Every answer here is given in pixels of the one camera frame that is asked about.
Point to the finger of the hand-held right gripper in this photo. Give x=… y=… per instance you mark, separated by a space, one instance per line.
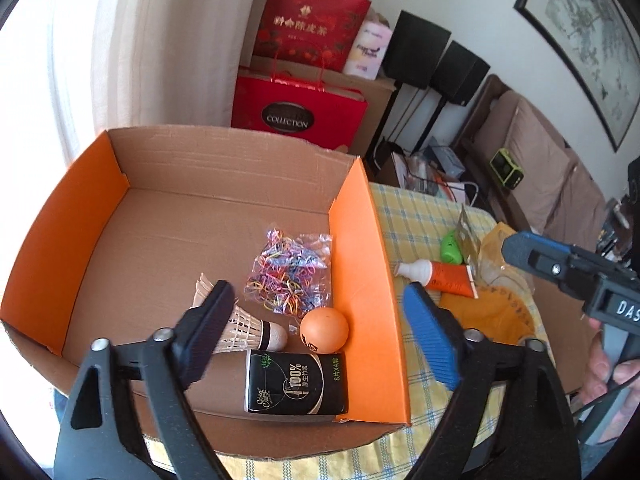
x=520 y=252

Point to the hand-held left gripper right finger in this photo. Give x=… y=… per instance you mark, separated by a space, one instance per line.
x=430 y=335

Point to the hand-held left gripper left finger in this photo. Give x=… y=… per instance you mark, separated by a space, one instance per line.
x=205 y=340

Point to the gold foil packet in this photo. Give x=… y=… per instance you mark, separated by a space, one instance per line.
x=500 y=240

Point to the shiny plastic packet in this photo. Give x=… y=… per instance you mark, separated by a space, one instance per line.
x=470 y=235

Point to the orange tube white cap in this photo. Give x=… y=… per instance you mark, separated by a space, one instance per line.
x=450 y=280

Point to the green plastic toy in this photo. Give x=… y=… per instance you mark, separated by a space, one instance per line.
x=450 y=250

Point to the orange patterned towel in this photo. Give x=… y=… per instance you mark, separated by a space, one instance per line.
x=500 y=320

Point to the orange cardboard box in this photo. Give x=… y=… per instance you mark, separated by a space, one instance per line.
x=175 y=240

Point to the person's right hand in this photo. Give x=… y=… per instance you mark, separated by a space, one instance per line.
x=597 y=360

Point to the white feather shuttlecock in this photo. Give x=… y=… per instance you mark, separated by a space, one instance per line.
x=260 y=332

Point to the brown sofa cushion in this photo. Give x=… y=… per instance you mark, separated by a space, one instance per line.
x=580 y=195
x=530 y=160

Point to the green black device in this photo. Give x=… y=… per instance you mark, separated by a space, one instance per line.
x=506 y=170

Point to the black tissue pack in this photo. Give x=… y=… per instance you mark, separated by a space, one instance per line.
x=295 y=385

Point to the bag of colourful rubber bands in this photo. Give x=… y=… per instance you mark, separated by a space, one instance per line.
x=285 y=275

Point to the orange ping pong ball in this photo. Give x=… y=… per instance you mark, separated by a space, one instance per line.
x=325 y=330

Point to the yellow checked tablecloth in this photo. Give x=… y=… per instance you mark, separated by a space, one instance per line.
x=400 y=220

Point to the white blue small carton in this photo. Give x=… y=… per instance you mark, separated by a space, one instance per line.
x=442 y=160

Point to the clear plastic container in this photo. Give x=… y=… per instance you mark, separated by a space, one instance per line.
x=425 y=175

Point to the white printed paper bag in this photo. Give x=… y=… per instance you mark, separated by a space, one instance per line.
x=400 y=170

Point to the black speaker stand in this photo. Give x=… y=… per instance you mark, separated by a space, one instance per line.
x=430 y=120
x=395 y=115

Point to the black speaker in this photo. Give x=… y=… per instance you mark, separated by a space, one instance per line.
x=415 y=50
x=460 y=75

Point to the framed ink painting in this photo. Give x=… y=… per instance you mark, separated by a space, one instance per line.
x=585 y=25

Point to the red gift bag oval label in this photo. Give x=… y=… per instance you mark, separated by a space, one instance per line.
x=250 y=100

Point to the pink white tissue pack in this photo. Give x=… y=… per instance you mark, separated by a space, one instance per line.
x=365 y=50

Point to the red gift bag gold print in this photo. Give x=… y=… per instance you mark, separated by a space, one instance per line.
x=310 y=25

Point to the white curtain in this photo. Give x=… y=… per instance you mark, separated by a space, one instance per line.
x=150 y=35

